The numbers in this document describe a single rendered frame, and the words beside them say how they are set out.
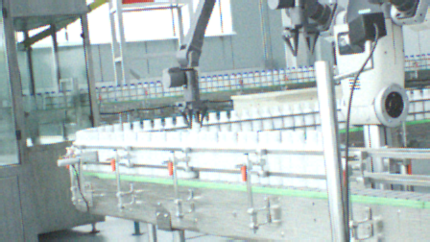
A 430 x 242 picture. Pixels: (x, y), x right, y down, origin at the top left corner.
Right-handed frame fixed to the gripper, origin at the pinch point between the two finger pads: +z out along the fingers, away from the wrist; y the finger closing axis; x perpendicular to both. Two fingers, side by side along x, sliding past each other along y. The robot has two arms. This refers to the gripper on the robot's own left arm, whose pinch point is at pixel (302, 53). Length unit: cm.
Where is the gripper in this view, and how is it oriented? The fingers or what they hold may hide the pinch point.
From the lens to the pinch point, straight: 278.5
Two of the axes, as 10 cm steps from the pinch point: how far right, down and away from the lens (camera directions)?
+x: -5.3, 0.1, 8.5
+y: 8.4, -1.2, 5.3
